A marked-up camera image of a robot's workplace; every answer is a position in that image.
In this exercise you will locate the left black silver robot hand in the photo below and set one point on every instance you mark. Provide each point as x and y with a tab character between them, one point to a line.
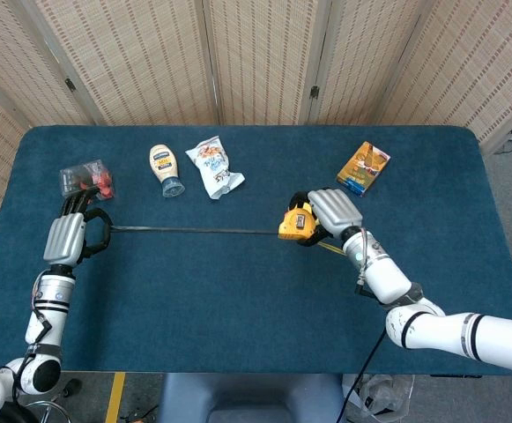
64	238

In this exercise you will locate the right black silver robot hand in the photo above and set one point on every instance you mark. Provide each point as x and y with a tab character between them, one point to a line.
335	211

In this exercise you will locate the yellow tape measure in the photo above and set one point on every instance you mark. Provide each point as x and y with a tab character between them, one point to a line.
295	222

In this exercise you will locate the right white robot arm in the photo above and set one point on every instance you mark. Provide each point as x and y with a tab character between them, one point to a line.
436	328

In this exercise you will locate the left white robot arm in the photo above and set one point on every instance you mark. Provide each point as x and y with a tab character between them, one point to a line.
46	299

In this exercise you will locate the orange and blue carton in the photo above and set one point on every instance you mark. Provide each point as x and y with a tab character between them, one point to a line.
363	169

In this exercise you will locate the metal screen hinge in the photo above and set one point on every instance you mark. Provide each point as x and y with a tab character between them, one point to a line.
70	85
314	91

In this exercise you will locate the white crumpled snack bag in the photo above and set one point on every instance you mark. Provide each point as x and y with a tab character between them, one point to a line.
213	169

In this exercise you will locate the blue table cloth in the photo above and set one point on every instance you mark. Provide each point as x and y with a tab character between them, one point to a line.
220	299

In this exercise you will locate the woven folding screen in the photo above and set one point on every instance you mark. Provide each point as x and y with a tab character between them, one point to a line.
260	57

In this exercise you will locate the chrome stool base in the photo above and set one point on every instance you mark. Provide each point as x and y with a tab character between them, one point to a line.
53	410

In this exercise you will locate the clear plastic bag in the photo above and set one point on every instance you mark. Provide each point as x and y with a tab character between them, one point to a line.
388	392

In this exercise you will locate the blue robot torso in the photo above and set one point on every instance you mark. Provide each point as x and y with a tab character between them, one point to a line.
247	396

